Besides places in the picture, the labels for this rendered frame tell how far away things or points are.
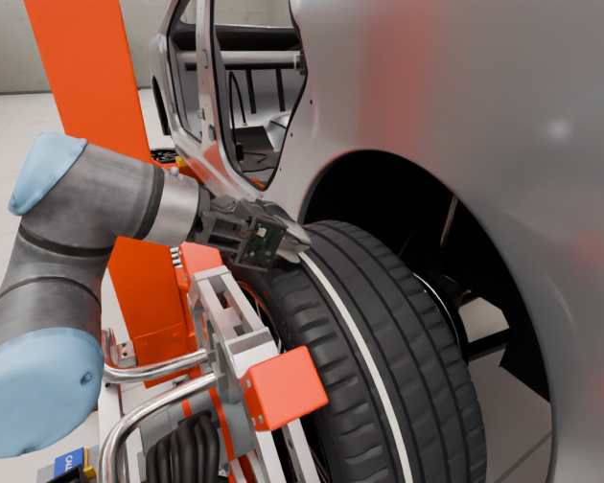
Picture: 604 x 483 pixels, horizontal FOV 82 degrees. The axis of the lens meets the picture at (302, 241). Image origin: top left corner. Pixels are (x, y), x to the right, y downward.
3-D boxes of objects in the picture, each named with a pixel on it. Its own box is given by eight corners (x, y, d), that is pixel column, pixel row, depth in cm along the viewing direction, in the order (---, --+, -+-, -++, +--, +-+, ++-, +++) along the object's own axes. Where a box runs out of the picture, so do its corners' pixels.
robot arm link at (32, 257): (-26, 360, 33) (5, 245, 30) (-1, 296, 42) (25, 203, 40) (86, 363, 39) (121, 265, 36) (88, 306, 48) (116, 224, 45)
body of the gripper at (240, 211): (270, 274, 48) (186, 258, 41) (248, 247, 55) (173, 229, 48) (293, 225, 47) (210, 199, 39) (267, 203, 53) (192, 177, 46)
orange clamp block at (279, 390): (308, 408, 47) (331, 402, 39) (253, 435, 44) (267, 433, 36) (289, 357, 49) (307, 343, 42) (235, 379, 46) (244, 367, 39)
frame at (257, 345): (324, 624, 62) (340, 436, 36) (291, 651, 59) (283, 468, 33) (228, 393, 104) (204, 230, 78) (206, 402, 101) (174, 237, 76)
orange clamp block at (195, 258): (226, 272, 73) (214, 233, 75) (189, 283, 70) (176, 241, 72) (221, 280, 79) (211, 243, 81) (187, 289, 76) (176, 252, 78)
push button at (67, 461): (85, 472, 96) (82, 468, 95) (55, 486, 93) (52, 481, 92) (85, 450, 101) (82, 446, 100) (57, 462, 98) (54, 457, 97)
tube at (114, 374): (220, 366, 62) (213, 320, 57) (99, 413, 54) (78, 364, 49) (196, 310, 76) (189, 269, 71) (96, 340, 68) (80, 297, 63)
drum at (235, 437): (274, 455, 68) (271, 408, 61) (159, 517, 59) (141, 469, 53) (248, 400, 79) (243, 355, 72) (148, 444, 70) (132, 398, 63)
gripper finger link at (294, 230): (324, 258, 54) (276, 245, 49) (306, 241, 59) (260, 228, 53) (334, 240, 54) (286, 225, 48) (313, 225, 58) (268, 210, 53)
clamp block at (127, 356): (140, 373, 71) (134, 354, 68) (90, 390, 67) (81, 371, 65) (137, 356, 75) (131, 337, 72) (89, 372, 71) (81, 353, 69)
